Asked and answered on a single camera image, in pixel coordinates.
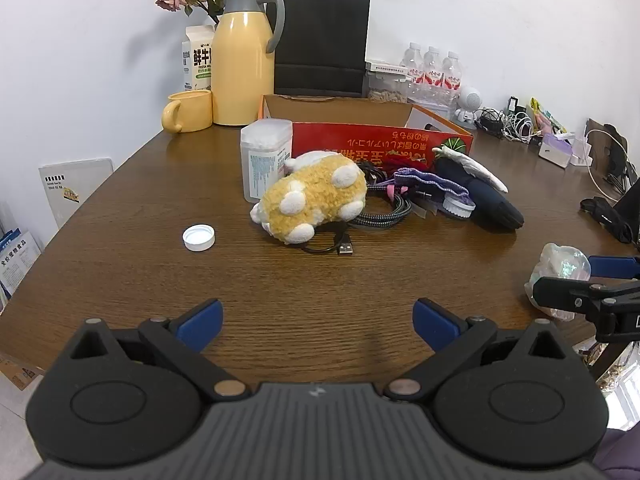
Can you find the tangled white cables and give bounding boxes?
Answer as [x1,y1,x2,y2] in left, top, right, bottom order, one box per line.
[502,112,536,144]

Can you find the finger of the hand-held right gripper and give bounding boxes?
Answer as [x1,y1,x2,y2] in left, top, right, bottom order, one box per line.
[587,255,640,279]
[532,275,640,321]

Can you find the white charging cable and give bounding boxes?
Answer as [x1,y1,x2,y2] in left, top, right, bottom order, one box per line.
[586,127,629,202]

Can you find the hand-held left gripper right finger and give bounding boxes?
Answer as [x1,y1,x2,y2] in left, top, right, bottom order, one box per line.
[385,297,568,402]

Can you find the pale printed tin box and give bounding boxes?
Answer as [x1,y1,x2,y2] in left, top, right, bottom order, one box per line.
[409,86,460,115]

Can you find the black paper bag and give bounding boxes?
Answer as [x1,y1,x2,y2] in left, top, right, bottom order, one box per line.
[272,0,371,98]

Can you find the purple cloth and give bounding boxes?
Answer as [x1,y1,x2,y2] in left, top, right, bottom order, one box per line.
[392,167,471,207]

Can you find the dark red cloth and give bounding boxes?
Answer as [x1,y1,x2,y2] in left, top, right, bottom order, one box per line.
[385,151,436,172]

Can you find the crumpled clear plastic bag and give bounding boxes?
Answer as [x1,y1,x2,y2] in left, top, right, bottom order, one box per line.
[525,243,592,321]

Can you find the purple tissue pack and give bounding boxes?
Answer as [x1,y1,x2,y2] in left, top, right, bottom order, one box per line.
[539,132,574,168]

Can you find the white bottle cap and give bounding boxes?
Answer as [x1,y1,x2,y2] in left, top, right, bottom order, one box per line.
[182,223,217,252]

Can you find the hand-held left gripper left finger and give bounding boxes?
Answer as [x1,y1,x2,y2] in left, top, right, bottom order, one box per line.
[70,298,251,402]

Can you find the brown carton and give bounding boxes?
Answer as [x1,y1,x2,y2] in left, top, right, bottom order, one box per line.
[0,354,47,392]

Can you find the brown cardboard piece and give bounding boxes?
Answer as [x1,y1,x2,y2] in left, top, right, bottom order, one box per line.
[585,119,629,161]

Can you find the white milk carton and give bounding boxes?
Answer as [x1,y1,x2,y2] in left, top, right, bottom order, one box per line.
[181,25,216,93]

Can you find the clear jar of seeds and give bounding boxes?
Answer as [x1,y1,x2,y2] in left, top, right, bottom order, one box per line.
[367,71,412,103]

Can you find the white charger block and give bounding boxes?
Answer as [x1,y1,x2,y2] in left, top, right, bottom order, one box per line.
[570,135,594,166]

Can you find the red cardboard box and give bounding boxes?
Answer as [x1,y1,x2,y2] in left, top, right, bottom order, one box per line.
[257,94,473,171]

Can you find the black strap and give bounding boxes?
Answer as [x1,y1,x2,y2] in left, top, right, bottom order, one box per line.
[580,197,634,244]

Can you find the clear cotton swab container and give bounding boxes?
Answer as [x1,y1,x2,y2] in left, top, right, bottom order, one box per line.
[240,120,293,204]

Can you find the black usb cable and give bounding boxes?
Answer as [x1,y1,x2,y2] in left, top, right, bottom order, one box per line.
[302,224,356,257]

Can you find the white textured cloth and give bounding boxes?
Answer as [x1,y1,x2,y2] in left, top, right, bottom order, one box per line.
[432,146,508,193]

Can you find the blue brochures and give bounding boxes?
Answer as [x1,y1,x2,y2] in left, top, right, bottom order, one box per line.
[0,229,42,312]

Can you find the yellow thermos jug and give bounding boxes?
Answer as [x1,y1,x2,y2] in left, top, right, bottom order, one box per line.
[211,0,286,127]

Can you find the person's purple clothing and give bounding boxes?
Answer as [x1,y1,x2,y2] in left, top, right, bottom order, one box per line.
[595,427,640,480]

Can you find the yellow plush toy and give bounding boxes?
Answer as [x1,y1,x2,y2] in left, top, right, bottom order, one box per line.
[250,151,368,245]

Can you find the tangled black cables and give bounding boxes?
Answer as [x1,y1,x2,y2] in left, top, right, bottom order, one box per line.
[475,107,507,137]

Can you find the black equipment pile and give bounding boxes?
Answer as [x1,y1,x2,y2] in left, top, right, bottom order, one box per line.
[600,125,640,196]

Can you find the colourful snack packets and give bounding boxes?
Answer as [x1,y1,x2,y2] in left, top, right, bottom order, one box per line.
[530,97,568,136]

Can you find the grey braided cable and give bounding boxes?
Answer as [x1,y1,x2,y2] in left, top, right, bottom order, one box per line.
[350,180,416,231]

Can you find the white round container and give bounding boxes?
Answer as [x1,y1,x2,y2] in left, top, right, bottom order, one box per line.
[442,195,476,221]

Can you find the white robot speaker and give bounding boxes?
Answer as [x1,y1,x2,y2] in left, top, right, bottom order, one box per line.
[455,86,484,123]

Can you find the yellow mug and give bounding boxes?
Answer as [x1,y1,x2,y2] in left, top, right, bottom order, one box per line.
[161,90,214,134]

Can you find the small black cord bundle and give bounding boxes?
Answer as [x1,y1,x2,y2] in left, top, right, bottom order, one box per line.
[357,160,387,182]

